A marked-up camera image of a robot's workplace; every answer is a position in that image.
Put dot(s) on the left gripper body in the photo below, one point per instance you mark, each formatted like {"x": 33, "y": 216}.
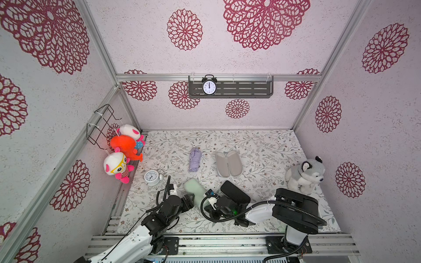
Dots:
{"x": 185, "y": 207}

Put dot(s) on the white plush with glasses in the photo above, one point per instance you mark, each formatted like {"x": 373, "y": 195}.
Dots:
{"x": 116, "y": 164}

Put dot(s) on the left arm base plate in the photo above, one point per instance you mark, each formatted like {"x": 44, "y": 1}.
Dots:
{"x": 165, "y": 245}

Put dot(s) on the floral table mat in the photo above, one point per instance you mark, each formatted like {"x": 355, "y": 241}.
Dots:
{"x": 266, "y": 156}

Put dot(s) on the white pink plush top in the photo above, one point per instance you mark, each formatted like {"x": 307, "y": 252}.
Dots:
{"x": 133, "y": 133}

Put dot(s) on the black alarm clock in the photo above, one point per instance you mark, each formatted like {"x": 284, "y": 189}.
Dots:
{"x": 209, "y": 84}

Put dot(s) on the black wire rack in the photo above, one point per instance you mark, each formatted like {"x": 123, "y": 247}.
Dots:
{"x": 95, "y": 131}

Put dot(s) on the black umbrella case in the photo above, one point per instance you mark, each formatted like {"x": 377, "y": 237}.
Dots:
{"x": 234, "y": 193}

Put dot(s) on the white alarm clock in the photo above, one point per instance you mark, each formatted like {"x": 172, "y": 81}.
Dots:
{"x": 152, "y": 178}

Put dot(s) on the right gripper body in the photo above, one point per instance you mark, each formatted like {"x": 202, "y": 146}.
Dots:
{"x": 214, "y": 206}

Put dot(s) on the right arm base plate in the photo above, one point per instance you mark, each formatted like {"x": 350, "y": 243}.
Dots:
{"x": 279, "y": 245}

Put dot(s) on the grey wall shelf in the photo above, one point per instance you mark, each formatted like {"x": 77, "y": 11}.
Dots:
{"x": 234, "y": 89}

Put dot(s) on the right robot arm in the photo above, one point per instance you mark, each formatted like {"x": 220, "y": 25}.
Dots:
{"x": 298, "y": 212}

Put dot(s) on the orange plush toy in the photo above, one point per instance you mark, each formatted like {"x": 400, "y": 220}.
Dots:
{"x": 126, "y": 145}

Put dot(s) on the husky plush toy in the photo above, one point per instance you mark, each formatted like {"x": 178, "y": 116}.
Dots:
{"x": 304, "y": 177}

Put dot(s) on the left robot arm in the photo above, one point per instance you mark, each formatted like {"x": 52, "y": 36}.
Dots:
{"x": 148, "y": 237}

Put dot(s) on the purple umbrella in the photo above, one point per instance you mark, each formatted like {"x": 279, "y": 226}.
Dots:
{"x": 194, "y": 159}

